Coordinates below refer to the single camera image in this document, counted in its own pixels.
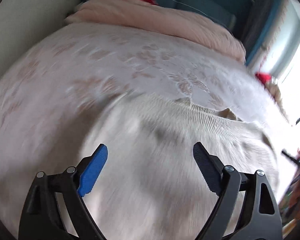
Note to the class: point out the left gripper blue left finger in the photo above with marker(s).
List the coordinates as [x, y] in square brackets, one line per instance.
[41, 216]

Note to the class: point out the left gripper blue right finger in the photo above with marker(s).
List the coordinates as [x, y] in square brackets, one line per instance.
[259, 217]

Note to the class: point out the cream knit sweater black hearts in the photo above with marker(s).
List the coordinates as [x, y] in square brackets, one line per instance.
[151, 186]

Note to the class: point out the cream cloth by window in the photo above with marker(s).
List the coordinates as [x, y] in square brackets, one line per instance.
[274, 91]

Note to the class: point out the red cloth by window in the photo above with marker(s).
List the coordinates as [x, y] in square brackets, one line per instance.
[263, 77]

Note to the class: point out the pink floral bed blanket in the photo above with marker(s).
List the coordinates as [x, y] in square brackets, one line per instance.
[51, 97]

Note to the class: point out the pink folded duvet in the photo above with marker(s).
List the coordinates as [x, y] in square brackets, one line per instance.
[179, 23]

